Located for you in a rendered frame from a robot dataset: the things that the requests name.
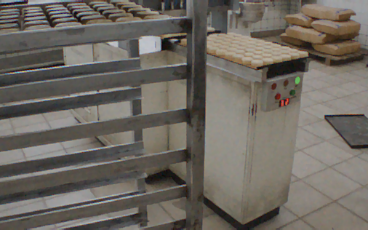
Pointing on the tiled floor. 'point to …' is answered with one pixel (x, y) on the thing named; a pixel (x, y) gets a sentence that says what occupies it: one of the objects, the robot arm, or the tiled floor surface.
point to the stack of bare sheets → (358, 130)
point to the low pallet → (325, 53)
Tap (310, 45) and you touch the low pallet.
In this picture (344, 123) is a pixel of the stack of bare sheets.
